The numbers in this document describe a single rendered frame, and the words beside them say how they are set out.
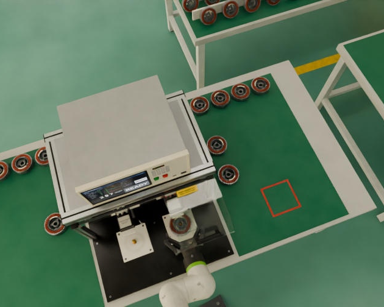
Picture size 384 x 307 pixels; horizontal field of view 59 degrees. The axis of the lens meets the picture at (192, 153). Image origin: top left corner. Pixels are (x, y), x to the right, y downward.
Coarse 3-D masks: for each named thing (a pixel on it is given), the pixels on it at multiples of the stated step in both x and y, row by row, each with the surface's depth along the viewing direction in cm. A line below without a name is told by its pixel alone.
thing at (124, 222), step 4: (124, 212) 163; (128, 212) 163; (116, 216) 163; (120, 216) 160; (124, 216) 160; (128, 216) 160; (120, 220) 160; (124, 220) 160; (128, 220) 160; (132, 220) 162; (120, 224) 159; (124, 224) 159; (128, 224) 159; (132, 224) 159; (120, 228) 158; (124, 228) 158; (128, 228) 160; (132, 228) 162; (124, 232) 161; (128, 232) 161; (132, 232) 161
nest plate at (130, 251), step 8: (144, 224) 172; (120, 232) 171; (136, 232) 171; (144, 232) 171; (120, 240) 170; (128, 240) 170; (136, 240) 169; (144, 240) 169; (120, 248) 168; (128, 248) 168; (136, 248) 168; (144, 248) 168; (152, 248) 168; (128, 256) 166; (136, 256) 166
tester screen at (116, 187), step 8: (136, 176) 130; (144, 176) 133; (112, 184) 129; (120, 184) 132; (136, 184) 138; (88, 192) 128; (96, 192) 131; (104, 192) 134; (120, 192) 140; (96, 200) 138
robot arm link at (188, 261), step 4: (192, 252) 151; (196, 252) 151; (188, 256) 150; (192, 256) 149; (196, 256) 149; (200, 256) 150; (184, 260) 151; (188, 260) 148; (192, 260) 148; (196, 260) 147; (200, 260) 148; (204, 260) 151; (184, 264) 151; (188, 264) 147
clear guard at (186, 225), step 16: (208, 176) 152; (192, 192) 149; (208, 192) 149; (176, 208) 146; (192, 208) 146; (208, 208) 146; (224, 208) 146; (176, 224) 144; (192, 224) 144; (208, 224) 143; (224, 224) 145; (192, 240) 144
